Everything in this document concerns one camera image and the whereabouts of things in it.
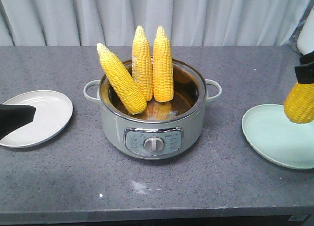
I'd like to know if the corn cob pale centre left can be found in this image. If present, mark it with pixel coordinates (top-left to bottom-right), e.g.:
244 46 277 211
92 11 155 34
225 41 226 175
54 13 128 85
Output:
132 25 153 101

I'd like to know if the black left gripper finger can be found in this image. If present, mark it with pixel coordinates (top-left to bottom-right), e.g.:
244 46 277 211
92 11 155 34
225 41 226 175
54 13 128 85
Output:
0 104 36 139

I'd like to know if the light green plate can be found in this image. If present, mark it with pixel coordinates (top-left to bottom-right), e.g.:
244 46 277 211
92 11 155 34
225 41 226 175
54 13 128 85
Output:
241 104 314 170

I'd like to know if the pale green electric cooking pot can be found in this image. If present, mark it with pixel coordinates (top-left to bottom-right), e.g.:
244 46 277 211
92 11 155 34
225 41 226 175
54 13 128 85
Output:
83 59 222 160

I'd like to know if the white appliance at right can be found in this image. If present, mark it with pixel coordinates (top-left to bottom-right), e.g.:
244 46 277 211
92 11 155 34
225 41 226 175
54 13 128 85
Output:
290 7 314 55

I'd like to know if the white grey curtain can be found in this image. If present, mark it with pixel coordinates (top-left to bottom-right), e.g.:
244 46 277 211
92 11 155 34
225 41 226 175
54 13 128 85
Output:
0 0 314 46

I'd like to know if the white plate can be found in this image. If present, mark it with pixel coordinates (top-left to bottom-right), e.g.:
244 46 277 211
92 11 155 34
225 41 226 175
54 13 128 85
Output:
0 90 73 148

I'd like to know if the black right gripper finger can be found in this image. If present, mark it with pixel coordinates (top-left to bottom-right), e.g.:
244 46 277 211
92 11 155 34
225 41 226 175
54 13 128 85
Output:
294 63 314 84
299 51 314 65

